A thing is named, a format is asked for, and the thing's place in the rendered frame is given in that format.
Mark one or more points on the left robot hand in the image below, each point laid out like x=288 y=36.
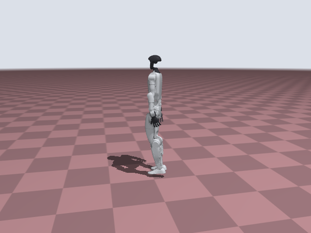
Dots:
x=155 y=120

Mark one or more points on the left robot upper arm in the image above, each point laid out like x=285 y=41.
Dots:
x=152 y=81

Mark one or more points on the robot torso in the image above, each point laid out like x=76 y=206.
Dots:
x=158 y=91

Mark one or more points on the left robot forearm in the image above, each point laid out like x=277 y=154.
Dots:
x=151 y=104

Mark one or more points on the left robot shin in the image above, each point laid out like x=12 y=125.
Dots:
x=156 y=154

